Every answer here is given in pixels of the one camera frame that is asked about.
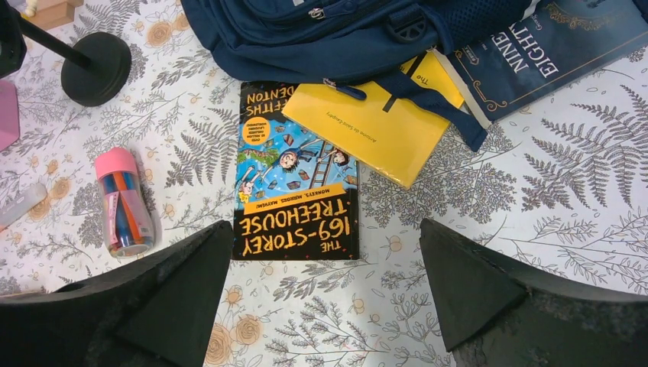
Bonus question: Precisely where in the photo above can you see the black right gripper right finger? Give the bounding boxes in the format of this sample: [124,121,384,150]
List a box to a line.
[420,219,647,366]

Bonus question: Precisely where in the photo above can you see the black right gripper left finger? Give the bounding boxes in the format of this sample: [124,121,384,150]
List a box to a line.
[1,221,234,366]

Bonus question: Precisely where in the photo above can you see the dark blue hardcover book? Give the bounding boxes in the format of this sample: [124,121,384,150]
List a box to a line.
[438,0,647,127]

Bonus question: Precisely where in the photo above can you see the navy blue backpack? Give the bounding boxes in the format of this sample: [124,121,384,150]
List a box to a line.
[182,0,536,151]

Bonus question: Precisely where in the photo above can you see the pink-capped marker tube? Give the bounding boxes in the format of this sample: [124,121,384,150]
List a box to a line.
[95,148,154,258]

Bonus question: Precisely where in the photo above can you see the treehouse paperback book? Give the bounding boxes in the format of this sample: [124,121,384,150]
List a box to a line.
[232,82,360,261]

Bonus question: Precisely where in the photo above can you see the yellow paperback book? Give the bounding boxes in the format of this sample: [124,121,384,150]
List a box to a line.
[281,50,465,190]

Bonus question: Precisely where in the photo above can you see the pink rack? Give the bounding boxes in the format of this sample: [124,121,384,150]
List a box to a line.
[0,80,20,151]

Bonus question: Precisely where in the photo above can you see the black round stand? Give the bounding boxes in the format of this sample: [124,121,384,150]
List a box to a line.
[1,1,131,107]

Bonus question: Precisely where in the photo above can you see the wooden block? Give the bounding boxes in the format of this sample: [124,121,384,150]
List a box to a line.
[24,0,85,31]

